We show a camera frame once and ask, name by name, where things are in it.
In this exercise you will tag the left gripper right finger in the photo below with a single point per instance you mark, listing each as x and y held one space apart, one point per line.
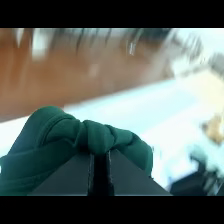
133 180

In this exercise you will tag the dark green shirt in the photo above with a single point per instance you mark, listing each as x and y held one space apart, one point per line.
36 146

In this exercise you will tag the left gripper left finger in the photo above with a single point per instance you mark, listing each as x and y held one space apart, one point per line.
68 178

